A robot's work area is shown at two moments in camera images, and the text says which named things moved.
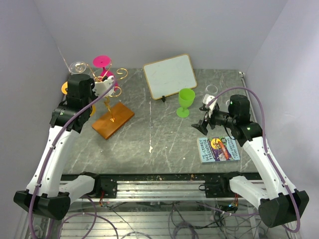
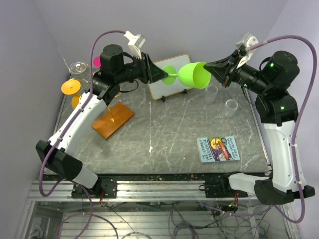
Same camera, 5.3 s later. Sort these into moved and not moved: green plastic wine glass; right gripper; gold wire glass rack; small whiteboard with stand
Moved: green plastic wine glass; right gripper
Not moved: small whiteboard with stand; gold wire glass rack
